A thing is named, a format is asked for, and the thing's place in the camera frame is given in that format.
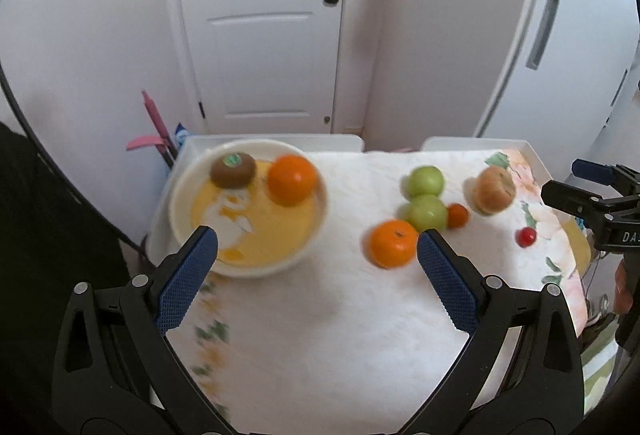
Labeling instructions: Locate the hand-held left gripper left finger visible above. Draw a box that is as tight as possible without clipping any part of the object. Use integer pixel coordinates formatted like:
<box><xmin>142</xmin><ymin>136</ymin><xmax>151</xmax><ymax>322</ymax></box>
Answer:
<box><xmin>51</xmin><ymin>225</ymin><xmax>236</xmax><ymax>435</ymax></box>

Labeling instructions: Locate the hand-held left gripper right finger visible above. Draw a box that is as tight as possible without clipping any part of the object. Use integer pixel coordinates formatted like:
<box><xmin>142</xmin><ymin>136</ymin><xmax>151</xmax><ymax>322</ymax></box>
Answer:
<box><xmin>400</xmin><ymin>229</ymin><xmax>586</xmax><ymax>435</ymax></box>

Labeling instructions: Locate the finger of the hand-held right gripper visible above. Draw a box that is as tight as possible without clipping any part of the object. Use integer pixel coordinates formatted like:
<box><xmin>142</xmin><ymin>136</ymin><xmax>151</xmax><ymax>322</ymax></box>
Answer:
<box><xmin>571</xmin><ymin>158</ymin><xmax>640</xmax><ymax>197</ymax></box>
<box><xmin>541</xmin><ymin>180</ymin><xmax>607</xmax><ymax>230</ymax></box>

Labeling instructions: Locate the small orange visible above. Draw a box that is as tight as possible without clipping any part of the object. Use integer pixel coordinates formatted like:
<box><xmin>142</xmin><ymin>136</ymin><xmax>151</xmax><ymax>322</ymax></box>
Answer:
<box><xmin>446</xmin><ymin>203</ymin><xmax>470</xmax><ymax>229</ymax></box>

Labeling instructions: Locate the green apple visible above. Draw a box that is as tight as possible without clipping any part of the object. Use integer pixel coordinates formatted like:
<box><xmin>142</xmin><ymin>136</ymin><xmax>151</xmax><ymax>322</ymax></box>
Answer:
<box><xmin>404</xmin><ymin>165</ymin><xmax>446</xmax><ymax>198</ymax></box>
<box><xmin>404</xmin><ymin>194</ymin><xmax>449</xmax><ymax>232</ymax></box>

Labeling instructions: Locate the pale peach apple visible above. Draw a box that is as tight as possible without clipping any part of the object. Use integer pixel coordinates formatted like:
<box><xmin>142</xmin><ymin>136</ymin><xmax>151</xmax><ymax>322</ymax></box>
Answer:
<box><xmin>472</xmin><ymin>165</ymin><xmax>517</xmax><ymax>215</ymax></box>

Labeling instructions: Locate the white bowl with yellow inside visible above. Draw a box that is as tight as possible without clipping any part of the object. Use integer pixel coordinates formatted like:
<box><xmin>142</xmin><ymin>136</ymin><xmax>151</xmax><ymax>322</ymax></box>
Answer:
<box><xmin>169</xmin><ymin>139</ymin><xmax>329</xmax><ymax>278</ymax></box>

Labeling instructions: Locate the brown kiwi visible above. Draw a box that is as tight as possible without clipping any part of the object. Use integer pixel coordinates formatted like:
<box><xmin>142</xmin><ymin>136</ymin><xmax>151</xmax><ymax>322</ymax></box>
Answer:
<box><xmin>210</xmin><ymin>151</ymin><xmax>257</xmax><ymax>189</ymax></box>

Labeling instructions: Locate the white wardrobe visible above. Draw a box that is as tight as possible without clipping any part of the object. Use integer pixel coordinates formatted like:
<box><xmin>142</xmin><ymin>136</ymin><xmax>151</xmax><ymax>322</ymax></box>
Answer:
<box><xmin>472</xmin><ymin>0</ymin><xmax>640</xmax><ymax>138</ymax></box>

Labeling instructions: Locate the green floral cloth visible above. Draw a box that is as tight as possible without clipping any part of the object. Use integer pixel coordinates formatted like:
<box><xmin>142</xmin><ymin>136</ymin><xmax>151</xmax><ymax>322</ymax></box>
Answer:
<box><xmin>580</xmin><ymin>310</ymin><xmax>623</xmax><ymax>401</ymax></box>

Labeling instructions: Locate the white chair right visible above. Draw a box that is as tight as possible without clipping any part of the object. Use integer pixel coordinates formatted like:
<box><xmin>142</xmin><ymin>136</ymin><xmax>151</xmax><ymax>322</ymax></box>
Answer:
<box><xmin>421</xmin><ymin>136</ymin><xmax>553</xmax><ymax>181</ymax></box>

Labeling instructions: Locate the white chair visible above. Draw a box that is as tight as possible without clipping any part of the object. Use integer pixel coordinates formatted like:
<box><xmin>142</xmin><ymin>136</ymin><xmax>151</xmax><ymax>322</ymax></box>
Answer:
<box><xmin>145</xmin><ymin>135</ymin><xmax>366</xmax><ymax>266</ymax></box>
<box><xmin>421</xmin><ymin>136</ymin><xmax>553</xmax><ymax>181</ymax></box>

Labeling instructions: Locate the floral tablecloth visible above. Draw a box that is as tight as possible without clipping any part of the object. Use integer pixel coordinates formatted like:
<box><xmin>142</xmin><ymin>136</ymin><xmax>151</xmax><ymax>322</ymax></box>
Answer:
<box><xmin>165</xmin><ymin>149</ymin><xmax>586</xmax><ymax>435</ymax></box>

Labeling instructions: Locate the pink broom and dustpan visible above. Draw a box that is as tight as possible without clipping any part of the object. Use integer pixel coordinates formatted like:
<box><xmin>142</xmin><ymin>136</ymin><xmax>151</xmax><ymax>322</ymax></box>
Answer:
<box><xmin>126</xmin><ymin>90</ymin><xmax>177</xmax><ymax>168</ymax></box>

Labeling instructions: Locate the white chair left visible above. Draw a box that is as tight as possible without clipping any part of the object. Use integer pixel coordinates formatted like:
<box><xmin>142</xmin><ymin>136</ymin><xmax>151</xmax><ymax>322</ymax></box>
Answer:
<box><xmin>145</xmin><ymin>135</ymin><xmax>366</xmax><ymax>266</ymax></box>

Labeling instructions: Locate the white panelled door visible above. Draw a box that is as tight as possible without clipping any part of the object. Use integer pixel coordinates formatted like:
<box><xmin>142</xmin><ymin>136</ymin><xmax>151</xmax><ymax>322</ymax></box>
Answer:
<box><xmin>161</xmin><ymin>0</ymin><xmax>381</xmax><ymax>136</ymax></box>

